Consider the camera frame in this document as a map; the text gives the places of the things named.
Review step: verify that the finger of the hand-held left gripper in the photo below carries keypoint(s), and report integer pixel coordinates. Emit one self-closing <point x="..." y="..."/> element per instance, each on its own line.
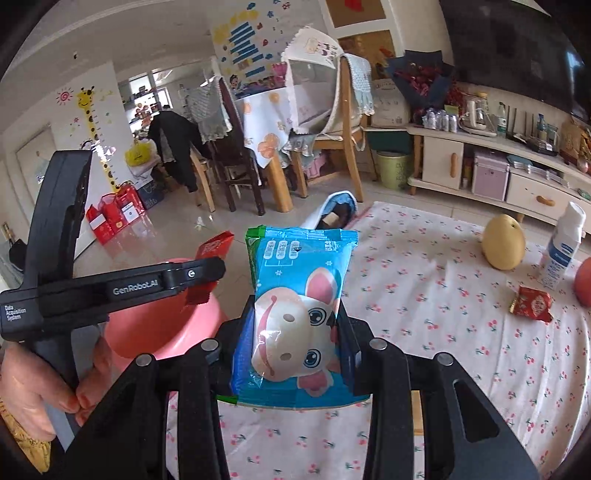
<point x="194" y="273"/>

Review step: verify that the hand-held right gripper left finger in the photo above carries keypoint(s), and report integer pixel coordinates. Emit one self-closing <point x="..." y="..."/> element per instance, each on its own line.
<point x="228" y="337"/>

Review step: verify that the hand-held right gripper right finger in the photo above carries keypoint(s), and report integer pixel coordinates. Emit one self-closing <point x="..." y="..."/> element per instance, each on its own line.
<point x="355" y="341"/>

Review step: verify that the red paper packet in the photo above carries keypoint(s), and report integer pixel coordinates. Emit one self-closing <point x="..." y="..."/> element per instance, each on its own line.
<point x="214" y="247"/>

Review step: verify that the pink plastic bin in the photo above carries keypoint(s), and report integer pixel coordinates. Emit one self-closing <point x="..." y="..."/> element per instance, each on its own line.
<point x="152" y="327"/>

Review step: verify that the blue cartoon snack packet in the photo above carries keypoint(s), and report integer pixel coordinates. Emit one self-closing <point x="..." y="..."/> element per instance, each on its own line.
<point x="286" y="295"/>

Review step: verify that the person's left hand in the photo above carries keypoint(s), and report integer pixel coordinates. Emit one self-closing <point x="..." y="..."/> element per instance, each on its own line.
<point x="27" y="383"/>

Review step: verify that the red gift box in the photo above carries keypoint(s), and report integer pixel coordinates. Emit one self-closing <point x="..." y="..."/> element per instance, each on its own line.
<point x="114" y="212"/>
<point x="99" y="226"/>
<point x="131" y="203"/>

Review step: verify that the dark chair with grey cover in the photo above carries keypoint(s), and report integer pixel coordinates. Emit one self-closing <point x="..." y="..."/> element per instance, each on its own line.
<point x="231" y="152"/>

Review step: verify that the yellow bag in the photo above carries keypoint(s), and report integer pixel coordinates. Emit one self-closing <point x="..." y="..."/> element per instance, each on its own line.
<point x="141" y="154"/>

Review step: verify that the white blue pouch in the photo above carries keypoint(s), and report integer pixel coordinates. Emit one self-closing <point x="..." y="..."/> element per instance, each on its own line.
<point x="330" y="210"/>

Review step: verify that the orange print tablecloth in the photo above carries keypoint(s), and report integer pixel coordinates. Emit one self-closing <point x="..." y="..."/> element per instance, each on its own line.
<point x="263" y="124"/>

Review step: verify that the green bin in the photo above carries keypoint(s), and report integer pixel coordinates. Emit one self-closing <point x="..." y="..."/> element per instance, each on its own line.
<point x="395" y="170"/>

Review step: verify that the yellow pear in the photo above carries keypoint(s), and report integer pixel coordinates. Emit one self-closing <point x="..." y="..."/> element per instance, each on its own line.
<point x="503" y="242"/>

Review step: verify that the giraffe height chart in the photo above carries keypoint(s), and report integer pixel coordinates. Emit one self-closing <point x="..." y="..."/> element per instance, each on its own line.
<point x="90" y="120"/>

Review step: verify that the small red snack wrapper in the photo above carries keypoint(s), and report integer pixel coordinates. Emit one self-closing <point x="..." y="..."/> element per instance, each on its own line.
<point x="531" y="304"/>

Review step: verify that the pink storage box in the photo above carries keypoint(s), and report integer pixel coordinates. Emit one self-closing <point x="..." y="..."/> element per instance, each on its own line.
<point x="489" y="177"/>

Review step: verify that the wooden chair with lace cover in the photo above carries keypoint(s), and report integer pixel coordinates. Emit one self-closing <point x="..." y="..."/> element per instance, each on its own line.
<point x="348" y="120"/>

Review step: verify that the white capped milk bottle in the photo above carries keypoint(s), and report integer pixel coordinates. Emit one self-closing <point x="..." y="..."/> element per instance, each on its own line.
<point x="561" y="249"/>

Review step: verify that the white television cabinet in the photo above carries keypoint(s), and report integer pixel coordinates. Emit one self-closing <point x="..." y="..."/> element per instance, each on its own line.
<point x="531" y="189"/>

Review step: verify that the red apple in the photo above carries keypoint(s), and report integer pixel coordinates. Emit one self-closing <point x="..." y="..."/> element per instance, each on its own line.
<point x="584" y="281"/>

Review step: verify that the row of silver cans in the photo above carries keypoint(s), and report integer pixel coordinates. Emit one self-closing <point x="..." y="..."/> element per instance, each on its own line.
<point x="441" y="120"/>

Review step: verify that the white sack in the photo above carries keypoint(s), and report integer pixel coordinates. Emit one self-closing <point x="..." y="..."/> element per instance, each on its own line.
<point x="390" y="104"/>

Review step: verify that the glass kettle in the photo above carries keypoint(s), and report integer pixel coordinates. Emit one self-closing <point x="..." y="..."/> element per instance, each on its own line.
<point x="478" y="115"/>

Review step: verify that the clear water bottle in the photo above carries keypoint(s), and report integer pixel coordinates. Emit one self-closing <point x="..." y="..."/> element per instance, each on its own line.
<point x="502" y="122"/>

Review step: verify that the bouquet in dark blue wrap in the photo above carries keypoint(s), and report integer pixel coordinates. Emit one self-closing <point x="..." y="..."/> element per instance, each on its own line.
<point x="420" y="78"/>

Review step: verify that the cork notice board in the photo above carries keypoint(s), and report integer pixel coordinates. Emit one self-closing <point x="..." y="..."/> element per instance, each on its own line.
<point x="369" y="50"/>

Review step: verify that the blue capped bottle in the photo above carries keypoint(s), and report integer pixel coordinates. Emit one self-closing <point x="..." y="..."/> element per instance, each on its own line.
<point x="541" y="127"/>

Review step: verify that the black television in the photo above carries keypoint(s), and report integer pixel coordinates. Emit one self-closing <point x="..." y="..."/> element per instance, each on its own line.
<point x="517" y="50"/>

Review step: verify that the colourful wall poster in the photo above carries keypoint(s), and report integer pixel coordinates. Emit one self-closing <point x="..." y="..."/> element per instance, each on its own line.
<point x="244" y="41"/>

